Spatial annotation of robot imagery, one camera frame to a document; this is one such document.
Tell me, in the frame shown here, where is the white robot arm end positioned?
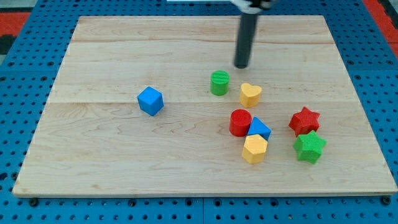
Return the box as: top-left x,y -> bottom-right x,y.
230,0 -> 279,14

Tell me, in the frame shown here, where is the blue cube block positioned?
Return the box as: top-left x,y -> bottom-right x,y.
137,86 -> 164,116

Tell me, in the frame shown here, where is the yellow heart block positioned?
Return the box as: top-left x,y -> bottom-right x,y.
239,83 -> 262,108

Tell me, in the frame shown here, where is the green cylinder block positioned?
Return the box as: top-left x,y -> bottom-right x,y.
210,70 -> 229,96

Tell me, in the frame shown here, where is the red cylinder block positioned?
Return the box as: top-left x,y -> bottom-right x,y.
229,109 -> 252,137

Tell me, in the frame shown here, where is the wooden board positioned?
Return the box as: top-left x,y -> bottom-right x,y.
13,16 -> 397,198

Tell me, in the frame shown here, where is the blue triangle block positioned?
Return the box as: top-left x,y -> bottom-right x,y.
247,117 -> 272,140

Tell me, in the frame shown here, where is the yellow hexagon block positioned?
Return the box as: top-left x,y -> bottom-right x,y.
241,134 -> 268,164

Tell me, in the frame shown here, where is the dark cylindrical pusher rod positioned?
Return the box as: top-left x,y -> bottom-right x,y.
234,13 -> 259,68

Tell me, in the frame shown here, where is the red star block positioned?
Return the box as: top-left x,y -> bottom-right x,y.
289,106 -> 320,137

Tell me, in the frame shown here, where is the green star block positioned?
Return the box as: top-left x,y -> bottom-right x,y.
293,131 -> 327,164

